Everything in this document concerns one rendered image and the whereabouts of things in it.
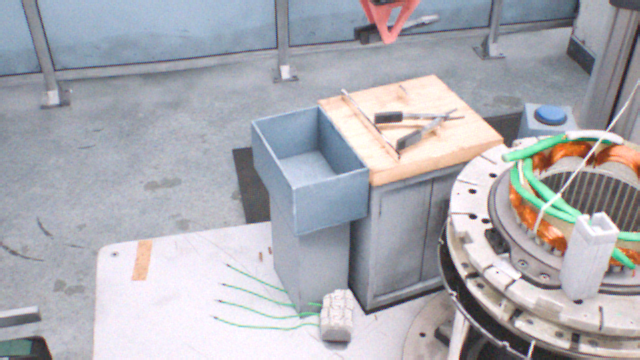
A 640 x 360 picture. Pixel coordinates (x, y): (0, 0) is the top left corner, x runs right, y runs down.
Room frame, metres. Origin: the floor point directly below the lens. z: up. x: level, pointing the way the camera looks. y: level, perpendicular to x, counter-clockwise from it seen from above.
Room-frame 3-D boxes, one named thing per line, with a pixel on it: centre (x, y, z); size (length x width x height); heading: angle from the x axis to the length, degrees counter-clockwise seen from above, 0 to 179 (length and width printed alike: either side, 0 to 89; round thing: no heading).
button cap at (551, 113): (0.89, -0.35, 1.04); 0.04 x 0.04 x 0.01
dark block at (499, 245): (0.55, -0.19, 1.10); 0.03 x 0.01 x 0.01; 14
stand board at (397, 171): (0.83, -0.12, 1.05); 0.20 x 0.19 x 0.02; 113
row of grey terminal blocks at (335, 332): (0.70, -0.03, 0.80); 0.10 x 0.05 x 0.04; 176
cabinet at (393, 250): (0.83, -0.12, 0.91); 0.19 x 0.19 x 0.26; 23
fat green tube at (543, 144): (0.65, -0.27, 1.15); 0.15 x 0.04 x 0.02; 104
